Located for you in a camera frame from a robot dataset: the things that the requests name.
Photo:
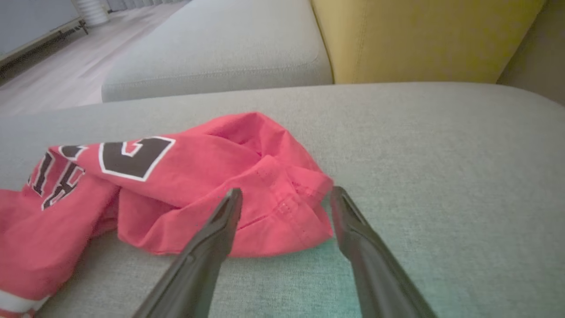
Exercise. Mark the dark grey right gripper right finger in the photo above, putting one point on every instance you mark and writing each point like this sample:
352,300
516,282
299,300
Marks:
375,274

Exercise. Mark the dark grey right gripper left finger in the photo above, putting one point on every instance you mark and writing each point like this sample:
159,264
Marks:
198,265

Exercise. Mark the red jersey with black print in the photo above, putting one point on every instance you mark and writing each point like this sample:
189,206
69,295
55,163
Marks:
198,176

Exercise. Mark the large grey sofa chaise cushion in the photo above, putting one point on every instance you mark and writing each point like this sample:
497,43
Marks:
441,176

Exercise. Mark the grey sofa seat cushion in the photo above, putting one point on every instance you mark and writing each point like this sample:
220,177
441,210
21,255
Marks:
220,48

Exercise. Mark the light grey sheer curtain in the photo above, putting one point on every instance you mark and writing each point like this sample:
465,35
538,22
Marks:
145,3

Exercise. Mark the white ribbed planter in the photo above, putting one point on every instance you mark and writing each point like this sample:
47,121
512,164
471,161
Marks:
90,11

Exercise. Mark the long grey TV cabinet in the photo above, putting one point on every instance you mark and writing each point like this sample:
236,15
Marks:
31,26

